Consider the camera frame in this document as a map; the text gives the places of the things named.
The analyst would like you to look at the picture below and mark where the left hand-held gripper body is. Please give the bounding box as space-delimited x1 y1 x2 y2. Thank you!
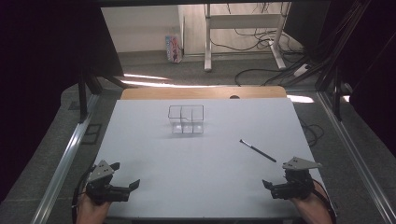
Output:
85 160 132 206

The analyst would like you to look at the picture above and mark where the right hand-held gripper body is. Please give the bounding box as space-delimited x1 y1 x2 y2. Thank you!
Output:
270 156 323 201

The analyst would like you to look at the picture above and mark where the black brush with white tip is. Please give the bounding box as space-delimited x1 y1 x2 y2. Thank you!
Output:
238 139 277 163

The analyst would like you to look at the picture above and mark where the clear acrylic organizer box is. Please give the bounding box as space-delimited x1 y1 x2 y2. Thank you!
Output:
168 105 205 135

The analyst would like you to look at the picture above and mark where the person's right hand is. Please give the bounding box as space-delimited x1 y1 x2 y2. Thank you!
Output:
289 181 333 224

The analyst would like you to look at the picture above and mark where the person's left hand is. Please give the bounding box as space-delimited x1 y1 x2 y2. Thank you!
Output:
76 195 111 224

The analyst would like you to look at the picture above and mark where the black floor plate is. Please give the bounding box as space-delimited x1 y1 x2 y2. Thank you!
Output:
81 123 103 146

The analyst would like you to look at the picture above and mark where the black metal stand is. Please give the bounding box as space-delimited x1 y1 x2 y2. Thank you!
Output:
331 64 344 122
78 70 104 123

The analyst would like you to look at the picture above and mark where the wooden table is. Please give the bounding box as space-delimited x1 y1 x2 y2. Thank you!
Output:
120 86 288 101

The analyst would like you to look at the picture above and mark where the black curtain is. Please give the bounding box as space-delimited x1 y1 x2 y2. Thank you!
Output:
284 0 396 157
0 0 125 203

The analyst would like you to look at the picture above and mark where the white power strip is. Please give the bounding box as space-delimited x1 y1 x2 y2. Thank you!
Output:
293 63 312 77

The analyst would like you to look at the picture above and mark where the colourful printed box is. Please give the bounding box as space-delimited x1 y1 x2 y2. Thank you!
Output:
164 35 183 64

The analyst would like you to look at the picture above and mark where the aluminium rail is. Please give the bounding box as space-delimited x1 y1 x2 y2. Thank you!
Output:
317 91 396 224
30 92 101 224

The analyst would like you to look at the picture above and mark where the thin black floor cable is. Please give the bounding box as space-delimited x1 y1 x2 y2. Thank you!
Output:
299 119 325 147

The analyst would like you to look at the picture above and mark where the long black floor cable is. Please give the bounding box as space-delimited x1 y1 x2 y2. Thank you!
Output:
233 66 300 87

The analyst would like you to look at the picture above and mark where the black cable under desk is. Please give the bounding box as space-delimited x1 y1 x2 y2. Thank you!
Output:
208 28 283 52

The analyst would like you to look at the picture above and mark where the white desk frame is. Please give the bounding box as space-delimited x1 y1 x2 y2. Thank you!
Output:
204 3 291 73

